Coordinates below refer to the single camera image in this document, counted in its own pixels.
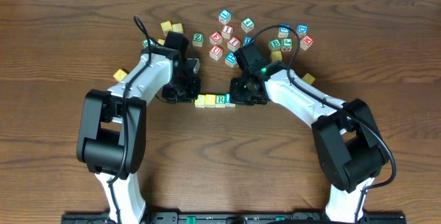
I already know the green block R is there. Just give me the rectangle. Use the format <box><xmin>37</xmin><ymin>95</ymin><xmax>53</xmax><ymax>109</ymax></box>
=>
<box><xmin>215</xmin><ymin>94</ymin><xmax>226</xmax><ymax>108</ymax></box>

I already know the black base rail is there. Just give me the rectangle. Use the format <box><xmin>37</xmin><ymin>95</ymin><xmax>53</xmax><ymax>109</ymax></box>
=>
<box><xmin>61</xmin><ymin>211</ymin><xmax>407</xmax><ymax>224</ymax></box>

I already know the yellow block right cluster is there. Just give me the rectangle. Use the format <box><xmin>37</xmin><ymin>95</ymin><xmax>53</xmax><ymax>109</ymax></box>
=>
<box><xmin>270</xmin><ymin>50</ymin><xmax>283</xmax><ymax>62</ymax></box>

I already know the red block M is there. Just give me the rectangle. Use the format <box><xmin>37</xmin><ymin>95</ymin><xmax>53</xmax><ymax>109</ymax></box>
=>
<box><xmin>300</xmin><ymin>35</ymin><xmax>314</xmax><ymax>50</ymax></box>

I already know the yellow block S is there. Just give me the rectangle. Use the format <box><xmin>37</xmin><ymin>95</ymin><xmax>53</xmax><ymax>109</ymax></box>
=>
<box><xmin>172</xmin><ymin>23</ymin><xmax>183</xmax><ymax>34</ymax></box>

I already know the blue block d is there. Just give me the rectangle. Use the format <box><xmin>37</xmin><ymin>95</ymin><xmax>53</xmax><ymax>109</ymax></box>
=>
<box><xmin>243</xmin><ymin>36</ymin><xmax>254</xmax><ymax>45</ymax></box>
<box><xmin>296</xmin><ymin>24</ymin><xmax>309</xmax><ymax>38</ymax></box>

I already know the green block Z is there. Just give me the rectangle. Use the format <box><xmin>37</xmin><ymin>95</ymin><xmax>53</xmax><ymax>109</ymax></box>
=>
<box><xmin>192</xmin><ymin>32</ymin><xmax>204</xmax><ymax>47</ymax></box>

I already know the red block I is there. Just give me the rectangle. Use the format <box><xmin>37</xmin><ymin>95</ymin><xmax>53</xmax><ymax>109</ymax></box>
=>
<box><xmin>221</xmin><ymin>24</ymin><xmax>234</xmax><ymax>40</ymax></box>

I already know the red block E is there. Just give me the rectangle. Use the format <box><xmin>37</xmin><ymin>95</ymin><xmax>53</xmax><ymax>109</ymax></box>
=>
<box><xmin>209</xmin><ymin>31</ymin><xmax>223</xmax><ymax>45</ymax></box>

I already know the green block 4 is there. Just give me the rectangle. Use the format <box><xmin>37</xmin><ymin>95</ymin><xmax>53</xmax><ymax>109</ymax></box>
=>
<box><xmin>241</xmin><ymin>17</ymin><xmax>255</xmax><ymax>33</ymax></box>

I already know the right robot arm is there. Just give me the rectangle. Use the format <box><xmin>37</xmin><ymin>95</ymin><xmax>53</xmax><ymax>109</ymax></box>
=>
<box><xmin>230</xmin><ymin>43</ymin><xmax>392</xmax><ymax>223</ymax></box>

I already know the blue block right D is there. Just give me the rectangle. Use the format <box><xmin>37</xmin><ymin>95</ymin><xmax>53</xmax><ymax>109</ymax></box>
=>
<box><xmin>296</xmin><ymin>24</ymin><xmax>309</xmax><ymax>38</ymax></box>

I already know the blue block 5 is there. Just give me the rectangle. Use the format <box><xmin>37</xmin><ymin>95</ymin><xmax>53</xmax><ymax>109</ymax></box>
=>
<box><xmin>278</xmin><ymin>23</ymin><xmax>290</xmax><ymax>39</ymax></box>

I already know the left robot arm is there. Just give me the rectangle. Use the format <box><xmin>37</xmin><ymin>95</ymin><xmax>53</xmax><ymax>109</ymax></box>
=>
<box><xmin>61</xmin><ymin>32</ymin><xmax>201</xmax><ymax>223</ymax></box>

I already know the yellow block C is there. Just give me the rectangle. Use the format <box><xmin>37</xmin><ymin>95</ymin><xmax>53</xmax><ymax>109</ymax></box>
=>
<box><xmin>194</xmin><ymin>94</ymin><xmax>205</xmax><ymax>108</ymax></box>

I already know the blue block top L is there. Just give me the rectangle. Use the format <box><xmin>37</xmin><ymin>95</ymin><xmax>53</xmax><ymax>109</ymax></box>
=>
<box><xmin>218</xmin><ymin>9</ymin><xmax>232</xmax><ymax>25</ymax></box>

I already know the red block U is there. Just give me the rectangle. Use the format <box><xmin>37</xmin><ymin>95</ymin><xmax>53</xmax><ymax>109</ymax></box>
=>
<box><xmin>209</xmin><ymin>45</ymin><xmax>223</xmax><ymax>61</ymax></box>

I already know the green block B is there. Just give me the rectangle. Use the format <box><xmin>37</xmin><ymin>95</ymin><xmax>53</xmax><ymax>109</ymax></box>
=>
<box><xmin>268</xmin><ymin>39</ymin><xmax>282</xmax><ymax>52</ymax></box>

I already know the blue block l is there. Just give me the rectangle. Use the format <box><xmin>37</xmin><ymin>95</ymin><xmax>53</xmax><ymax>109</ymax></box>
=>
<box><xmin>218</xmin><ymin>9</ymin><xmax>232</xmax><ymax>25</ymax></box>
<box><xmin>225</xmin><ymin>93</ymin><xmax>236</xmax><ymax>108</ymax></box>

